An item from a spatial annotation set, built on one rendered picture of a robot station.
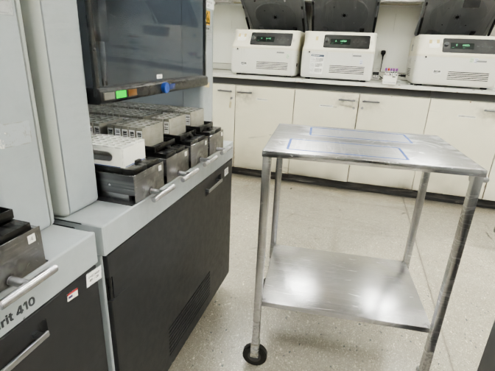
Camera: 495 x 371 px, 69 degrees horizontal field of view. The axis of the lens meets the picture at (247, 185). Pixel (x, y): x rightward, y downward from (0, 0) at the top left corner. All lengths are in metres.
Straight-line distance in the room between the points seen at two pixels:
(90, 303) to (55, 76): 0.45
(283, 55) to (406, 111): 1.05
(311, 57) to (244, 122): 0.78
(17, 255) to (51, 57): 0.37
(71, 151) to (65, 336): 0.36
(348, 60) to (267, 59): 0.64
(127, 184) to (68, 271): 0.24
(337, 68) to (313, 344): 2.12
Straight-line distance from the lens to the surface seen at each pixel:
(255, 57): 3.16
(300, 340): 1.60
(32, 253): 0.68
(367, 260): 1.63
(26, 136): 0.76
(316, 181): 3.27
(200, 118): 1.36
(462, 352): 1.80
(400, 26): 3.69
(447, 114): 3.13
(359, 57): 3.04
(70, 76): 0.83
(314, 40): 3.10
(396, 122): 3.09
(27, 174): 0.77
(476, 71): 3.14
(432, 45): 3.12
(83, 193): 0.88
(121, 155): 0.89
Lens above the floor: 1.08
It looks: 20 degrees down
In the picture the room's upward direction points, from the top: 3 degrees clockwise
